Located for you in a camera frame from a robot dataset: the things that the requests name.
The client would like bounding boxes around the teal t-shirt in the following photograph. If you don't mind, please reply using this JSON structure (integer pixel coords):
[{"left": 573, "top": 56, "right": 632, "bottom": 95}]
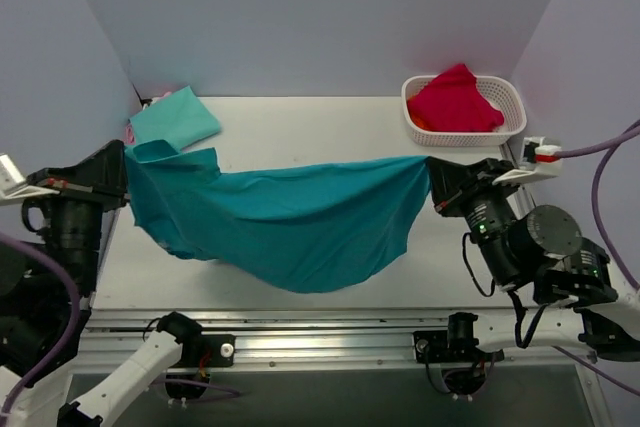
[{"left": 125, "top": 140, "right": 431, "bottom": 293}]

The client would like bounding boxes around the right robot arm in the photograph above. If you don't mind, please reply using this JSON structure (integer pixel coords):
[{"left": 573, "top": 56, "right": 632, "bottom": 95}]
[{"left": 425, "top": 158, "right": 639, "bottom": 362}]

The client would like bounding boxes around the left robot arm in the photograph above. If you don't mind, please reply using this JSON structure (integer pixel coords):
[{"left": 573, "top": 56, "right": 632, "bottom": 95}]
[{"left": 1, "top": 140, "right": 207, "bottom": 426}]

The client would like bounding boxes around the folded pink t-shirt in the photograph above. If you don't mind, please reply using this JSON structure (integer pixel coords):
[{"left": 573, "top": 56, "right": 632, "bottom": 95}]
[{"left": 123, "top": 124, "right": 136, "bottom": 145}]

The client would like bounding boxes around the orange garment in basket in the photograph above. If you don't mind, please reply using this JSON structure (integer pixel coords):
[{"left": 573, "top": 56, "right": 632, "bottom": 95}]
[{"left": 406, "top": 95, "right": 430, "bottom": 131}]

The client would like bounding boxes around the red t-shirt in basket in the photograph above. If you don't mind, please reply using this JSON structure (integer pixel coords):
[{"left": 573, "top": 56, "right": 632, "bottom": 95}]
[{"left": 415, "top": 63, "right": 504, "bottom": 133}]

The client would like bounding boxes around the folded mint green t-shirt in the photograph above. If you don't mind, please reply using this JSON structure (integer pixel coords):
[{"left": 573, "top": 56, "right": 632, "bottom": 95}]
[{"left": 127, "top": 86, "right": 222, "bottom": 149}]

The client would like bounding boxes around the white plastic basket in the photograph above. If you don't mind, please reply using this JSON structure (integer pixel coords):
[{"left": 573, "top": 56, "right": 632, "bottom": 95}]
[{"left": 401, "top": 75, "right": 527, "bottom": 148}]

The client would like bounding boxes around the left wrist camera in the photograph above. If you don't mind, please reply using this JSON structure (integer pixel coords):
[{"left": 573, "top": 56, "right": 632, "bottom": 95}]
[{"left": 0, "top": 154, "right": 57, "bottom": 206}]

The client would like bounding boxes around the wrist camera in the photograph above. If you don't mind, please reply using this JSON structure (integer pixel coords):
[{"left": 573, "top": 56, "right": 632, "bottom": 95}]
[
  {"left": 0, "top": 154, "right": 57, "bottom": 206},
  {"left": 493, "top": 136, "right": 563, "bottom": 186}
]

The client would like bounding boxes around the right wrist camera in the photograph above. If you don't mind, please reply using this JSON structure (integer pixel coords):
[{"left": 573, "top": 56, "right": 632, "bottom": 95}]
[{"left": 493, "top": 136, "right": 563, "bottom": 186}]

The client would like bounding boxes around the black thin cable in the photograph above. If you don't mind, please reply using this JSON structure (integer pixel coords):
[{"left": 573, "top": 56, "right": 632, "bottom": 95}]
[{"left": 460, "top": 231, "right": 546, "bottom": 350}]

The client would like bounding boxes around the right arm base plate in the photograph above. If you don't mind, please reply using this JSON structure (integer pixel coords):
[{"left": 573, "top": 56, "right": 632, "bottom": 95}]
[{"left": 412, "top": 330, "right": 505, "bottom": 364}]

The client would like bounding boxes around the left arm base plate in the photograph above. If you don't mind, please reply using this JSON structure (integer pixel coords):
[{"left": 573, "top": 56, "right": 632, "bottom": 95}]
[{"left": 174, "top": 333, "right": 236, "bottom": 369}]

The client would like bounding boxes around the aluminium rail frame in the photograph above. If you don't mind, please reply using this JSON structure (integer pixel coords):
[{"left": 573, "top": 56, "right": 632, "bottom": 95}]
[{"left": 53, "top": 141, "right": 601, "bottom": 378}]

